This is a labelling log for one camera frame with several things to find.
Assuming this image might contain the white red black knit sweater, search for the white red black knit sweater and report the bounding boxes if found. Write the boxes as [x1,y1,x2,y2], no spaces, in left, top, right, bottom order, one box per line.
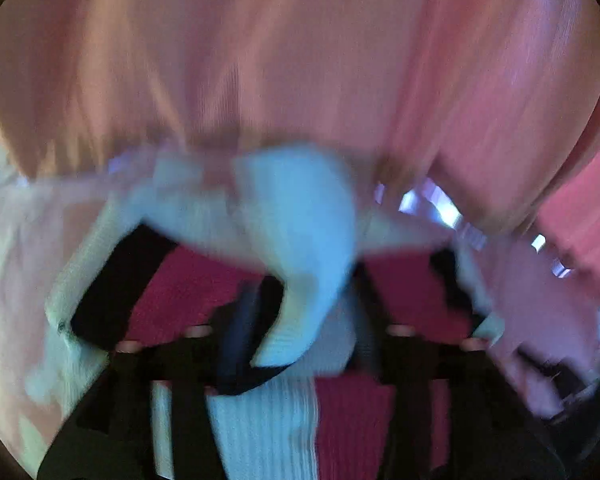
[24,144,512,480]

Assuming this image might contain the pink bow pattern blanket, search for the pink bow pattern blanket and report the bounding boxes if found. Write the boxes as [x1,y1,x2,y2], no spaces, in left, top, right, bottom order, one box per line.
[0,152,600,474]

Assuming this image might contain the pink curtain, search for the pink curtain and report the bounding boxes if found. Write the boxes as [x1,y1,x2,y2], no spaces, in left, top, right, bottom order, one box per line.
[0,0,600,276]

